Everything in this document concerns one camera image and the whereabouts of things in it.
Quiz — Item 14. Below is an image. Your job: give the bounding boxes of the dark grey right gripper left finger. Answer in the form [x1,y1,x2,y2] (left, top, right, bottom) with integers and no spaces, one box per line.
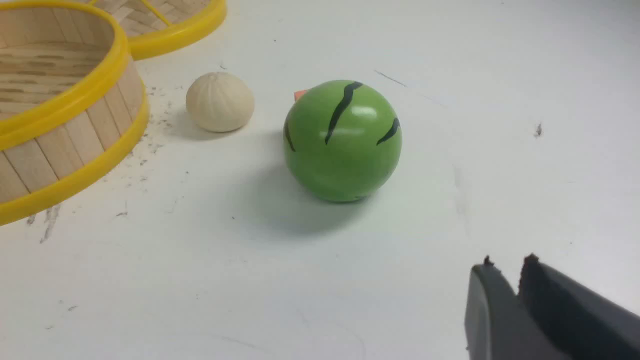
[464,255,570,360]

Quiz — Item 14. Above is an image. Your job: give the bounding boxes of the green toy watermelon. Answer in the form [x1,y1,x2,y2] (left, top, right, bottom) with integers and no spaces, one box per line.
[283,79,403,203]

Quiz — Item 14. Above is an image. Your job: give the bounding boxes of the bamboo steamer tray yellow rims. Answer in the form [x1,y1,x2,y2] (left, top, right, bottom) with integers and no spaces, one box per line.
[0,0,149,225]

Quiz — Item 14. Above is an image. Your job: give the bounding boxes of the woven bamboo steamer lid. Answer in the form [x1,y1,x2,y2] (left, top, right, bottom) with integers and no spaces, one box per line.
[85,0,227,60]

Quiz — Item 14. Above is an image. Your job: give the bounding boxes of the cream white steamed bun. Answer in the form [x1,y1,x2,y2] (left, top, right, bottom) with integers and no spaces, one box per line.
[185,71,255,133]

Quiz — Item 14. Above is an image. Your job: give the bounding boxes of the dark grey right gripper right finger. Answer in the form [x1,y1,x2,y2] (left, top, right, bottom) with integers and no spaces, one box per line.
[518,254,639,360]

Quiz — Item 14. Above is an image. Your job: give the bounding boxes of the small orange cube block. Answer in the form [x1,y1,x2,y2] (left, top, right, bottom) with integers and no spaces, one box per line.
[294,89,307,101]

